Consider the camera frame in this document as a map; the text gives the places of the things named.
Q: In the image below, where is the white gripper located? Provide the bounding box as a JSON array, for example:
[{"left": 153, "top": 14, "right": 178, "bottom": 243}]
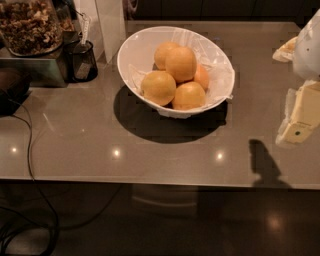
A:
[{"left": 272, "top": 9, "right": 320, "bottom": 148}]

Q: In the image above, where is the orange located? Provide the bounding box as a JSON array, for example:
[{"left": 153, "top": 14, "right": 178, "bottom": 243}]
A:
[
  {"left": 154, "top": 41, "right": 178, "bottom": 70},
  {"left": 165, "top": 47, "right": 197, "bottom": 82},
  {"left": 193, "top": 64, "right": 210, "bottom": 90},
  {"left": 172, "top": 82, "right": 206, "bottom": 110},
  {"left": 141, "top": 71, "right": 176, "bottom": 106}
]

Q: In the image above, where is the white oval bowl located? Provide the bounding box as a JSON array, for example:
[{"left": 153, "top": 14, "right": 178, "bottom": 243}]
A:
[{"left": 116, "top": 25, "right": 236, "bottom": 120}]

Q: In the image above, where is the clear plastic bag liner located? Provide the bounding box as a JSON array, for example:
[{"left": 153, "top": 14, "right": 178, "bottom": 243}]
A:
[{"left": 127, "top": 27, "right": 235, "bottom": 118}]

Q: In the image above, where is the white upright board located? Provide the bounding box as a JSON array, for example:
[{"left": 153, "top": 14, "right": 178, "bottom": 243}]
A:
[{"left": 73, "top": 0, "right": 126, "bottom": 63}]

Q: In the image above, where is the black mesh cup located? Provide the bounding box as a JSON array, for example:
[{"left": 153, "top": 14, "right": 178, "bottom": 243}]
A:
[{"left": 63, "top": 40, "right": 98, "bottom": 82}]

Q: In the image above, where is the white utensil in cup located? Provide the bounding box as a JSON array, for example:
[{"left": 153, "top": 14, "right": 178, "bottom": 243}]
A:
[{"left": 75, "top": 13, "right": 90, "bottom": 53}]

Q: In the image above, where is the metal box stand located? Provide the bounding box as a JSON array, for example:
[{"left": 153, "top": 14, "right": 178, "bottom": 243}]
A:
[{"left": 0, "top": 48, "right": 68, "bottom": 88}]

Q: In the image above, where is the dark round object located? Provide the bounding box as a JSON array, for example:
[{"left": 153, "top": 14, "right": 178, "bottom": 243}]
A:
[{"left": 0, "top": 68, "right": 32, "bottom": 116}]

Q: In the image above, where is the black cable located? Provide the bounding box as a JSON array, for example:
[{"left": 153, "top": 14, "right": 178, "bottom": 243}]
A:
[{"left": 0, "top": 98, "right": 123, "bottom": 256}]

